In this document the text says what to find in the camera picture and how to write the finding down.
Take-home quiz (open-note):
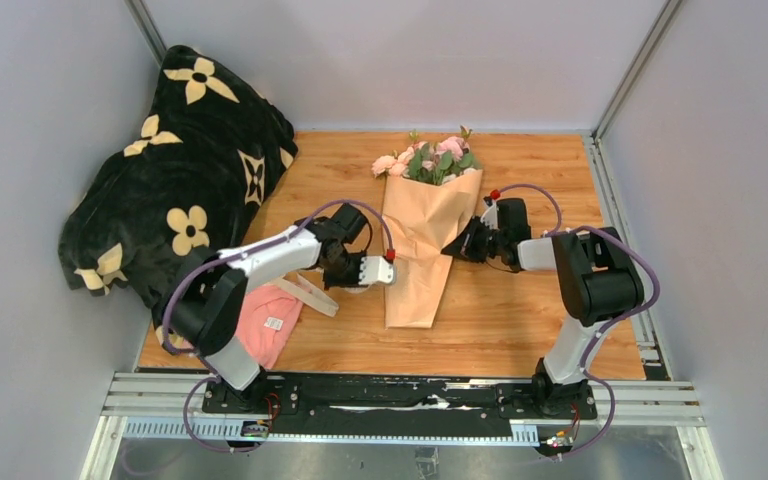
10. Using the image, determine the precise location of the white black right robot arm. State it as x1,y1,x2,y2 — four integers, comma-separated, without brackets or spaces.
441,197,644,418

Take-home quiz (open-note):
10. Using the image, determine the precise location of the green and tan wrapping paper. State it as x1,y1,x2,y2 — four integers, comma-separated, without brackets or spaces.
382,170,483,329

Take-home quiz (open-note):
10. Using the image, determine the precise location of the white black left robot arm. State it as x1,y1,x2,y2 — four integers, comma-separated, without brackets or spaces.
160,200,395,413

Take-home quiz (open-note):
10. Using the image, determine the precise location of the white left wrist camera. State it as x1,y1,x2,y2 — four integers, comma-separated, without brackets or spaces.
358,254,396,287

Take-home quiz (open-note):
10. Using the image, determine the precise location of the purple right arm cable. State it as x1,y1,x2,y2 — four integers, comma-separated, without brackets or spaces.
488,183,662,458

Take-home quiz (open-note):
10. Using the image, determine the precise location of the pink folded cloth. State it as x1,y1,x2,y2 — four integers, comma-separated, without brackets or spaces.
235,285,303,370

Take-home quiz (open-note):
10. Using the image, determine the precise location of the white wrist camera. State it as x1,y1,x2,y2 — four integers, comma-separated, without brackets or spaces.
358,254,396,287
480,190,501,230

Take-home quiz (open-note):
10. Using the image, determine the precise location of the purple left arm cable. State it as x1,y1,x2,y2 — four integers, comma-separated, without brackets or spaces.
160,198,399,455

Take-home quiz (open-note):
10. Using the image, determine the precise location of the black blanket with cream flowers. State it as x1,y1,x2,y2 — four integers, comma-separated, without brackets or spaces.
57,45,298,349

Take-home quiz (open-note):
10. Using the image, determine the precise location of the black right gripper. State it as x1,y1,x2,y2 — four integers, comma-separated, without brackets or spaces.
441,215,507,263

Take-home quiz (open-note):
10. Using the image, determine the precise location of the beige ribbon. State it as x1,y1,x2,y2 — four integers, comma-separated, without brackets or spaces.
269,274,340,317

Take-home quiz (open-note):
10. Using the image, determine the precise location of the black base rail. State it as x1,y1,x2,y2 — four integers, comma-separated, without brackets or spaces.
105,369,703,446

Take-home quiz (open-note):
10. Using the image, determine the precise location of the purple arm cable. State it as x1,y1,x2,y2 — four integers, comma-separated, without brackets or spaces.
488,183,662,458
160,198,399,455

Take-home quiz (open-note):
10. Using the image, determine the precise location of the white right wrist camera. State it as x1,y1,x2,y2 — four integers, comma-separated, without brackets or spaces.
480,190,501,230

